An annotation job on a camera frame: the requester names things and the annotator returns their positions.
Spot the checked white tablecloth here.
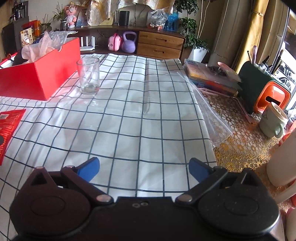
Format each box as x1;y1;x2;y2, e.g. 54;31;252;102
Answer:
1;54;216;240

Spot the green orange utensil holder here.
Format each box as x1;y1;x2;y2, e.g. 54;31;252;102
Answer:
238;61;291;114

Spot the blue plastic bottle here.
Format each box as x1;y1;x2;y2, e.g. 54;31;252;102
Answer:
164;13;179;32

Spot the clear zip bag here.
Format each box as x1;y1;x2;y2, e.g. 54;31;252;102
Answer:
177;71;234;148

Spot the pink small bag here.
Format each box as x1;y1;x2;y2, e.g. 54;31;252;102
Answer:
108;33;122;51

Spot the black mini fridge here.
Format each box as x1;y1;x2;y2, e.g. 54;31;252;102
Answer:
1;16;29;56

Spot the floral draped sheet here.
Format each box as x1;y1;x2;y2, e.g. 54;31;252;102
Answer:
86;0;175;26

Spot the pink doll figure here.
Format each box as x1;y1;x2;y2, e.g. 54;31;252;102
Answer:
64;3;77;29

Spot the clear bubble wrap bag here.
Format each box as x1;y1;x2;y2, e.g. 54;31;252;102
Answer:
49;31;78;46

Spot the white wifi router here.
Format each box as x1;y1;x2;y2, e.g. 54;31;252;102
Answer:
80;36;95;51

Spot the purple kettlebell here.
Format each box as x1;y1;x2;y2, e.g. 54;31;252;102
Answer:
121;31;137;53

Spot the printed snack box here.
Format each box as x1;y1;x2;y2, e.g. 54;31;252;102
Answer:
20;28;33;47

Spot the white thermos jug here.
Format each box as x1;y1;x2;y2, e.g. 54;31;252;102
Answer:
266;131;295;204

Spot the red foil packet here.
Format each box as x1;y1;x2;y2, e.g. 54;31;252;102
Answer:
0;109;26;165

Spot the tall potted plant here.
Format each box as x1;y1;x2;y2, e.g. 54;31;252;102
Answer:
174;1;213;63

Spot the clear drinking glass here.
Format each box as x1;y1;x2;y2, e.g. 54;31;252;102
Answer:
76;57;100;95

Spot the stack of books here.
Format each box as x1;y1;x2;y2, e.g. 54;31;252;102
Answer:
184;59;242;96

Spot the pale green mug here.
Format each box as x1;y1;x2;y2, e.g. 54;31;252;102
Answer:
259;102;288;138

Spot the plastic bag of snacks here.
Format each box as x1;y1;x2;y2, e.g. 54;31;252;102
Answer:
147;9;168;31

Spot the yellow curtain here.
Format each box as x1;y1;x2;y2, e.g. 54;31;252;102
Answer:
234;0;269;73

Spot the red cardboard box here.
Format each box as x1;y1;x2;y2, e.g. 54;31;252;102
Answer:
0;38;80;100

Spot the wooden tv cabinet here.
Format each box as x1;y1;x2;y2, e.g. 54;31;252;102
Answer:
74;26;185;60

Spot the black cylindrical speaker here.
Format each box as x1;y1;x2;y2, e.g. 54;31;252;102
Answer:
118;11;130;26

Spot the pink mesh bath pouf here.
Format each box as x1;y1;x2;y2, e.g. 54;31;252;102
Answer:
21;32;62;63

